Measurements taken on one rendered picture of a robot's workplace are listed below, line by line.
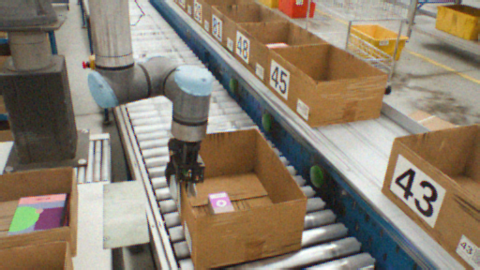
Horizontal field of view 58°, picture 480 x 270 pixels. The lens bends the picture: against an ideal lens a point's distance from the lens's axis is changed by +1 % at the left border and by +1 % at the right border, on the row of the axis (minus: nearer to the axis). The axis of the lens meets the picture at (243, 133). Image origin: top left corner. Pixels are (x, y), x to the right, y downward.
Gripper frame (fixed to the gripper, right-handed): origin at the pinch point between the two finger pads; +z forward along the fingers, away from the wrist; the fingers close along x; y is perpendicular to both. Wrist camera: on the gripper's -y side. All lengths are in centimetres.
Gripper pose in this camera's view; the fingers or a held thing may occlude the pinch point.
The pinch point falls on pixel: (180, 196)
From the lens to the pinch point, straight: 121.9
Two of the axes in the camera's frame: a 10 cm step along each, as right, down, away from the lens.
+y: 3.6, 4.6, -8.1
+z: -1.4, 8.9, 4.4
